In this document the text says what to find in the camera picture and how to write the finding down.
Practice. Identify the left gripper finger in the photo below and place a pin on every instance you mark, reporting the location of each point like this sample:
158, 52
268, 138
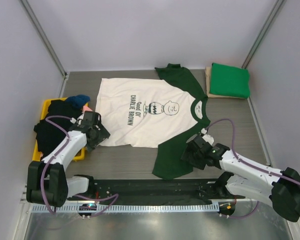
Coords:
102, 133
90, 146

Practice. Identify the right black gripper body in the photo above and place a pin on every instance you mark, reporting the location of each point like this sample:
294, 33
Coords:
201, 164

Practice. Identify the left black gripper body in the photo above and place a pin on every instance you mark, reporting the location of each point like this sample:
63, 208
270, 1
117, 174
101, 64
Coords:
93, 140

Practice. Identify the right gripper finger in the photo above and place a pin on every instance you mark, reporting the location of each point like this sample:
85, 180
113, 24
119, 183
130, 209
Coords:
189, 157
191, 144

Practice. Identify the white and green raglan t-shirt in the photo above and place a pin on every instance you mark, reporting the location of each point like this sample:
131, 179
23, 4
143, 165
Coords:
158, 113

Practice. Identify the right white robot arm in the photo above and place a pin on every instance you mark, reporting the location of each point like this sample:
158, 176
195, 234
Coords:
243, 177

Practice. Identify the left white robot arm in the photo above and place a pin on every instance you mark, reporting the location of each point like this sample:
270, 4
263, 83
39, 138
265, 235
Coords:
47, 183

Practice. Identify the blue garment in bin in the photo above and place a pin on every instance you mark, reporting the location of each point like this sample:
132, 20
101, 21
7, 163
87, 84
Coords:
78, 101

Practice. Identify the black t-shirt in bin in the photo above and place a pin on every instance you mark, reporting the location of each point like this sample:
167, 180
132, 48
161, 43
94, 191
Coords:
50, 130

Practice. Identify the yellow plastic bin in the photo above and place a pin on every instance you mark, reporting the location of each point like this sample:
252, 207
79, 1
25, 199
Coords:
36, 154

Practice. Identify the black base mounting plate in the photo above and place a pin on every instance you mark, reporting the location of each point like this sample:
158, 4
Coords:
157, 192

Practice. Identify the folded bright green t-shirt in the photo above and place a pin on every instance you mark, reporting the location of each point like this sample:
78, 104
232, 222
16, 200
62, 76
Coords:
229, 81

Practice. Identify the folded beige t-shirt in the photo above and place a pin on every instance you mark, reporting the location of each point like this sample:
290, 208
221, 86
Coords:
208, 71

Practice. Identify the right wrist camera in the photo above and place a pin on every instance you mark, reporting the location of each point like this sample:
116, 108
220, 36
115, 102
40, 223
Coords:
207, 133

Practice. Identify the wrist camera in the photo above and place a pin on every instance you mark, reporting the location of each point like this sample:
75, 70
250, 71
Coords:
207, 133
73, 120

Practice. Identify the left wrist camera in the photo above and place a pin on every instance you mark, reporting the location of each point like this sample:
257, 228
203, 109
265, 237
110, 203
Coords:
73, 120

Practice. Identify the slotted cable duct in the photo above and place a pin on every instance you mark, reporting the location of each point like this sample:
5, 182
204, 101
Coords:
79, 208

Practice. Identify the aluminium extrusion rail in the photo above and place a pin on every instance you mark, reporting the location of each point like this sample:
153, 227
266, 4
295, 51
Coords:
23, 197

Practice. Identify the left aluminium corner post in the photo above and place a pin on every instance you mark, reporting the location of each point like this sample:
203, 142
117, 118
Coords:
42, 35

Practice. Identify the aluminium corner post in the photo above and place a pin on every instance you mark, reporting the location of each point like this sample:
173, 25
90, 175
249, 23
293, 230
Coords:
42, 35
269, 21

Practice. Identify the right aluminium corner post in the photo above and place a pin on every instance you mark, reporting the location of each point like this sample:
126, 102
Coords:
269, 21

